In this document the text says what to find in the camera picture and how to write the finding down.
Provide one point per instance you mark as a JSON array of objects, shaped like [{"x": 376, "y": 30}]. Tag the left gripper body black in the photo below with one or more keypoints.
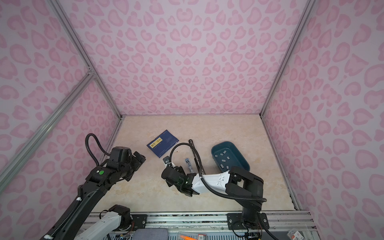
[{"x": 135, "y": 163}]

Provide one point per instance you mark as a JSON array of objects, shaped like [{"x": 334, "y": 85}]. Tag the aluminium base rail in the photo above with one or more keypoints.
[{"x": 215, "y": 225}]

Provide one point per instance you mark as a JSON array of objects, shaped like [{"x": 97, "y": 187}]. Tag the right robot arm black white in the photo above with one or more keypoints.
[{"x": 235, "y": 184}]

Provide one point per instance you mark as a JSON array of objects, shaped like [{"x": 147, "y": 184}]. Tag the aluminium frame corner post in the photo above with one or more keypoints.
[
  {"x": 297, "y": 34},
  {"x": 79, "y": 46}
]

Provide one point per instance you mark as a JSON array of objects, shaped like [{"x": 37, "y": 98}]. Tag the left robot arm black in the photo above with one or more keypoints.
[{"x": 120, "y": 165}]

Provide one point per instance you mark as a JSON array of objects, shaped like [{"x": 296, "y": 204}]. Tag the aluminium frame corner post right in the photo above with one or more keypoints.
[{"x": 297, "y": 34}]

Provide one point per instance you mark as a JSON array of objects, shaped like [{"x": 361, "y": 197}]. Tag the grey pad front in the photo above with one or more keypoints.
[{"x": 151, "y": 234}]

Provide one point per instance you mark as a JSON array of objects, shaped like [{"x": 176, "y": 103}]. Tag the aluminium frame corner post left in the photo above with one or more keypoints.
[{"x": 79, "y": 46}]

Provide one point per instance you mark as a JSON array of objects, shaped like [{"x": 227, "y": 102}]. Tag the blue book yellow label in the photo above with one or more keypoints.
[{"x": 162, "y": 143}]

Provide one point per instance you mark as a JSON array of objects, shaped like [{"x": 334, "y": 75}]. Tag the white tag front right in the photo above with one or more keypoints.
[{"x": 295, "y": 235}]

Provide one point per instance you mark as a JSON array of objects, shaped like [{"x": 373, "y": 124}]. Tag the orange handled tool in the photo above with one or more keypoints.
[{"x": 192, "y": 236}]

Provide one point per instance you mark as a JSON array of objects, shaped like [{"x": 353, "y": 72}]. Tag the aluminium diagonal frame bar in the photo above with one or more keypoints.
[{"x": 23, "y": 155}]

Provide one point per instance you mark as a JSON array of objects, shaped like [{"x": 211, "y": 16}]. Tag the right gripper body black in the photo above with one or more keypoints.
[{"x": 169, "y": 184}]

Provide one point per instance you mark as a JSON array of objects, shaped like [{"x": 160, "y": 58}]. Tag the teal plastic tray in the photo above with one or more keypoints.
[{"x": 226, "y": 155}]

